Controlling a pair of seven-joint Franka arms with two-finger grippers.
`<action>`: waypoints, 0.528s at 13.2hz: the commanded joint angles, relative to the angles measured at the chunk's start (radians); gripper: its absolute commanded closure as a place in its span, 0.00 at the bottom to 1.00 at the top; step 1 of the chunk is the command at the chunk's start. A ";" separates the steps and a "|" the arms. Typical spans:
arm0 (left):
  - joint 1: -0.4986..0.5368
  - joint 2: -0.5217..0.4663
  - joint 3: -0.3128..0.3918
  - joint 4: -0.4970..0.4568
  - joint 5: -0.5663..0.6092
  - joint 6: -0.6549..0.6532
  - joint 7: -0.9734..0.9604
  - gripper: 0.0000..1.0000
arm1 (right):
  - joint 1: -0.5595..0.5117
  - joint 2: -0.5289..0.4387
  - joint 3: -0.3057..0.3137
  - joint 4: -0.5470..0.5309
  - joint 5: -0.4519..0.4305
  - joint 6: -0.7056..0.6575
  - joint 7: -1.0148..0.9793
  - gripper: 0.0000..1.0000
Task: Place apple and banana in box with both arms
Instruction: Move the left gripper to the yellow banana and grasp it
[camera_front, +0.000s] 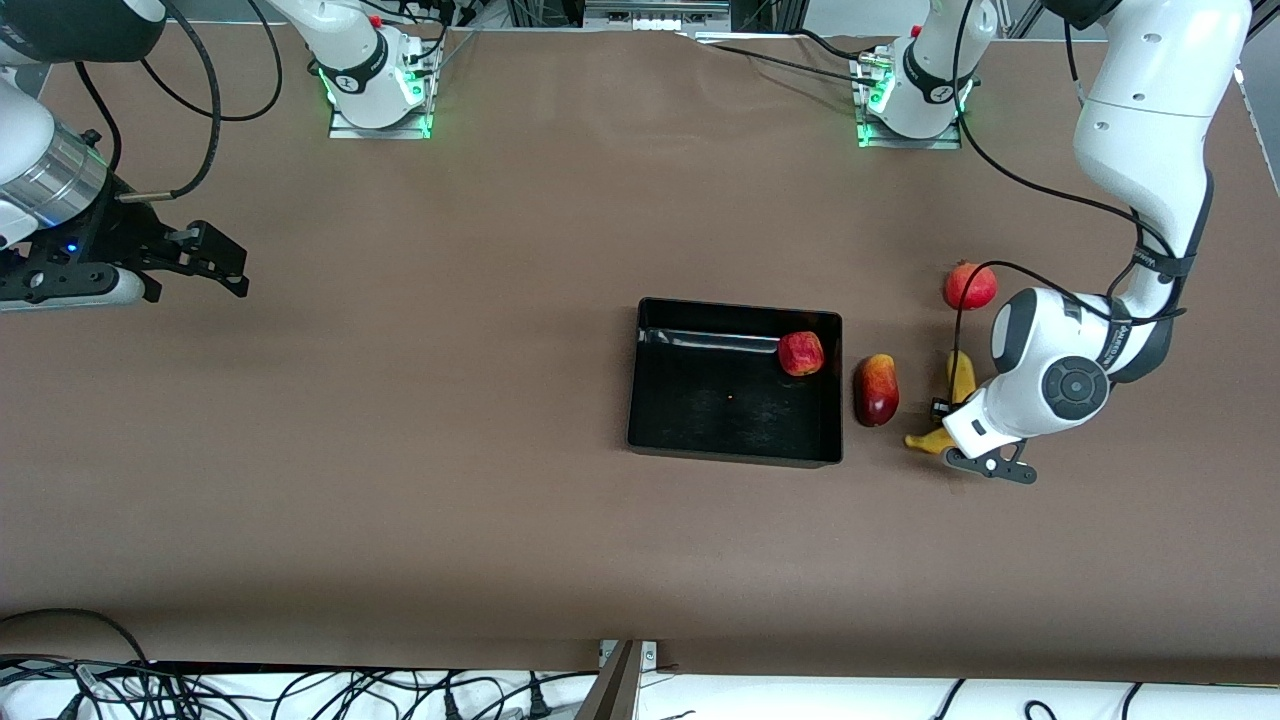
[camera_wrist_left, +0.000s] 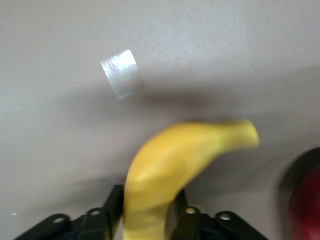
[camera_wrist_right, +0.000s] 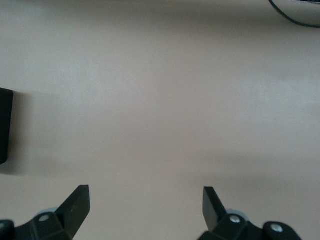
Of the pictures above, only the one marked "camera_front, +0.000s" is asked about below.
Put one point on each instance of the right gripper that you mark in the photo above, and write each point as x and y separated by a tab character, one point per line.
108	237

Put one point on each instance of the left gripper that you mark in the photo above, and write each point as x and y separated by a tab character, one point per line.
941	408

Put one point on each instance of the yellow banana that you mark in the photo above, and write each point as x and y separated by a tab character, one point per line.
962	378

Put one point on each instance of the small red apple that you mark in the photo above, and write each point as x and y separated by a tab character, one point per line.
801	353

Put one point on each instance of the black plastic box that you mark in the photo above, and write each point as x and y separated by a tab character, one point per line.
720	400

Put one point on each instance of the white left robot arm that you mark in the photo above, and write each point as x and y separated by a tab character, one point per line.
1140	130

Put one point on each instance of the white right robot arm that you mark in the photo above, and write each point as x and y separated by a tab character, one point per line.
50	170

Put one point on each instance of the red yellow mango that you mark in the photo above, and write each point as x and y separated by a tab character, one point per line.
876	390

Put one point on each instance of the red pomegranate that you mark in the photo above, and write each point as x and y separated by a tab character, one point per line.
970	286

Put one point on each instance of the grey connector strip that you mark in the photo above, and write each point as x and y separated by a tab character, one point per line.
650	12

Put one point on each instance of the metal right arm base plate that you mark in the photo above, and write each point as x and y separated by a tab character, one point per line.
420	125

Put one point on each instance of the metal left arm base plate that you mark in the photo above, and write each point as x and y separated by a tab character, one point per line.
950	140

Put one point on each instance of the small metal table bracket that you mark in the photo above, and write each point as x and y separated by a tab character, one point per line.
650	655

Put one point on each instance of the dark metal post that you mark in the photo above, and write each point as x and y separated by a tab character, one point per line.
612	690

